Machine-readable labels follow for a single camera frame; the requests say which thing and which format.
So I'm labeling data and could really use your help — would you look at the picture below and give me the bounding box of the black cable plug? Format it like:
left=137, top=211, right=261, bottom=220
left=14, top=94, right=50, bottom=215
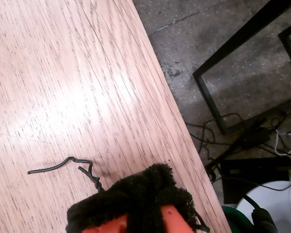
left=242, top=194, right=276, bottom=233

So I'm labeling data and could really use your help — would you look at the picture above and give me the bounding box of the black power strip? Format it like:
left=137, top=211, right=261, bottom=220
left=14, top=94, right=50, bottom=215
left=242, top=126, right=275, bottom=149

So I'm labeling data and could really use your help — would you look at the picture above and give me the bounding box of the thin black floor cable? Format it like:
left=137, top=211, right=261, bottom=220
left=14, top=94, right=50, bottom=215
left=185, top=113, right=248, bottom=170

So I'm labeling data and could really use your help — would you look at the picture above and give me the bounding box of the black twist tie wire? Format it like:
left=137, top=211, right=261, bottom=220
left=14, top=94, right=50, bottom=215
left=27, top=156, right=105, bottom=194
left=195, top=211, right=210, bottom=233

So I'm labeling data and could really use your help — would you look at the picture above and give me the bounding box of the grey floor cable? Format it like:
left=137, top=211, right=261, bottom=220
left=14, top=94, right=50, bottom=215
left=273, top=130, right=291, bottom=156

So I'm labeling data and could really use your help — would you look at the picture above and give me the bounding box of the large black metal frame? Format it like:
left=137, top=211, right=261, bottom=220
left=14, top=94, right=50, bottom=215
left=193, top=0, right=291, bottom=135

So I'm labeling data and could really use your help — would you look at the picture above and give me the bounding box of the dark green plastic part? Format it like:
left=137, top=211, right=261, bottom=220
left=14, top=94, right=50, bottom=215
left=220, top=205, right=244, bottom=233

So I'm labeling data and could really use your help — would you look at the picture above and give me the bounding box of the small black metal frame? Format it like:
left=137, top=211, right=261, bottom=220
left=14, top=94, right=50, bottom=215
left=278, top=23, right=291, bottom=71

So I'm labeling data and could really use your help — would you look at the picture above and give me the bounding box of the white round bin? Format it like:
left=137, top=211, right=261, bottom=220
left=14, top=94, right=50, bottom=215
left=236, top=181, right=291, bottom=233

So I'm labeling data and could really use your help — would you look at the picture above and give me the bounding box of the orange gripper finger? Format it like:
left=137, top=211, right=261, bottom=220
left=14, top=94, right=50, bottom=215
left=138, top=163, right=202, bottom=233
left=65, top=169, right=148, bottom=233

